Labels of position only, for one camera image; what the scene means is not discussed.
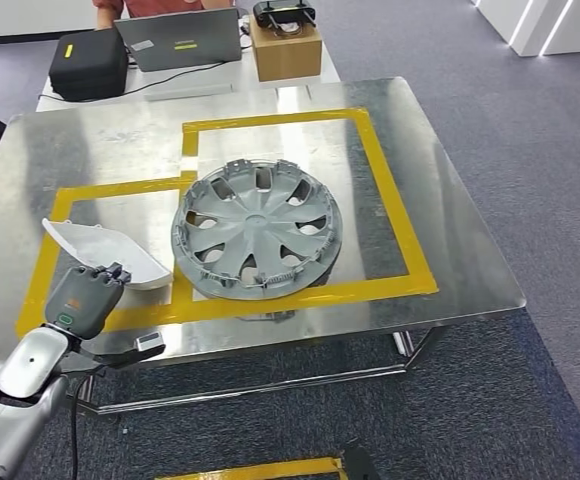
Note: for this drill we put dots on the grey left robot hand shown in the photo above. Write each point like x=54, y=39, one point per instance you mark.
x=82, y=305

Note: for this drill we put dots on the white plastic mirror shell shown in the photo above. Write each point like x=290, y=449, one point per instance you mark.
x=105, y=248

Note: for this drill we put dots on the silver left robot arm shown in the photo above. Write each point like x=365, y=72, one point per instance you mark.
x=15, y=397

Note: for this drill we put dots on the yellow tape on workbench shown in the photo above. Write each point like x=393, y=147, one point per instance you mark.
x=370, y=291

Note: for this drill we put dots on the stainless steel workbench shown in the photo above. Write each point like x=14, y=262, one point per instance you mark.
x=445, y=218

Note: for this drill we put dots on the black zip case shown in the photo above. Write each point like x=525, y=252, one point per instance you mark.
x=88, y=66

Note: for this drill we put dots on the silver wheel hubcap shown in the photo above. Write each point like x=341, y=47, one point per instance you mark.
x=255, y=228

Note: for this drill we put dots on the yellow floor tape rectangle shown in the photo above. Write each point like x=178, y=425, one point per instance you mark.
x=260, y=470

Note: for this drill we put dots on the grey laptop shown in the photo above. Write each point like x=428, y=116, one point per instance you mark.
x=180, y=40

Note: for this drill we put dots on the person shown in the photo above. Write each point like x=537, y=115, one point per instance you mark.
x=145, y=6

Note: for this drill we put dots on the white table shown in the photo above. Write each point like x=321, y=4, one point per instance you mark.
x=250, y=79

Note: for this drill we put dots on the brown cardboard box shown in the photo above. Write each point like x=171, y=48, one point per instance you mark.
x=285, y=56

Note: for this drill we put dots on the black device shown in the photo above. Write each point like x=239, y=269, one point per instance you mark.
x=282, y=10

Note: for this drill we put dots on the white power strip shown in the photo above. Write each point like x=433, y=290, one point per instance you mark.
x=403, y=343

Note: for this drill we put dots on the white display block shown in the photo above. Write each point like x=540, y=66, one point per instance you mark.
x=545, y=26

